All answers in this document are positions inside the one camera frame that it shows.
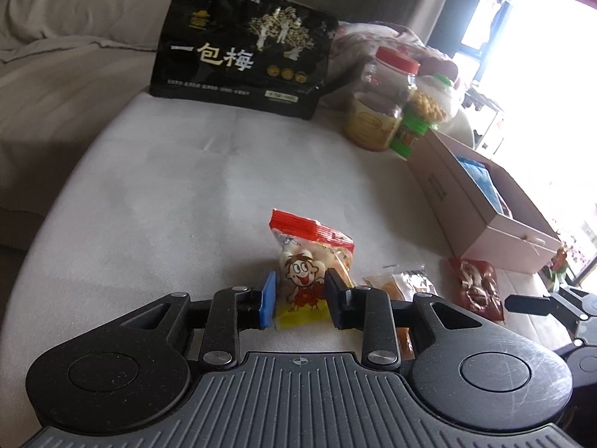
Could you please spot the Wangzai red yellow snack packet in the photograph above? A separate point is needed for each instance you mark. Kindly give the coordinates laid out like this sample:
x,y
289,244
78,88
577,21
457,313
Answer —
x,y
308,250

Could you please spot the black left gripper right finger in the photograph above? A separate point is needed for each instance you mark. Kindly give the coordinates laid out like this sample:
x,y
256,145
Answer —
x,y
372,312

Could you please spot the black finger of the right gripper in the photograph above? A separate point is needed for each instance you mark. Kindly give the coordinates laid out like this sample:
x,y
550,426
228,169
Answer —
x,y
526,304

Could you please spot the beige sofa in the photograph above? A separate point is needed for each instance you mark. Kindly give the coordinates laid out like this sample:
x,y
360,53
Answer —
x,y
68,67

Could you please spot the large black plum snack bag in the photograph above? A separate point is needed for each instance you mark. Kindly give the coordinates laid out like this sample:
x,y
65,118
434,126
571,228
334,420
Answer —
x,y
267,55

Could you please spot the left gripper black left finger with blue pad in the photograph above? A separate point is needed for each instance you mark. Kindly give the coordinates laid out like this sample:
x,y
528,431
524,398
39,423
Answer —
x,y
210,333

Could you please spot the pink cardboard box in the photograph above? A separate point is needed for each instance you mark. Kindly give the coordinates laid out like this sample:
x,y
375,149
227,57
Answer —
x,y
521,241

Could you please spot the dark red date packet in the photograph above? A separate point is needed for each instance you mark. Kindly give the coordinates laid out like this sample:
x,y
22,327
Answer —
x,y
473,285

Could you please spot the green-lid snack jar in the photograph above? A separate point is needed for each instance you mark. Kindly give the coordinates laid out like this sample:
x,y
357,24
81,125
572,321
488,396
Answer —
x,y
433,102

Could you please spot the red-lid clear plastic jar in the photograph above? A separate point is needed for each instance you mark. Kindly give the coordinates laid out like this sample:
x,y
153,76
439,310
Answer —
x,y
376,106

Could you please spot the orange dried fruit packet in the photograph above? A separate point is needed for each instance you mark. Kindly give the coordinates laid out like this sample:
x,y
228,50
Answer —
x,y
401,283

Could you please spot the blue snack packet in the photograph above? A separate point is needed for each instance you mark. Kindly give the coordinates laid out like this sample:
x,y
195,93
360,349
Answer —
x,y
480,174

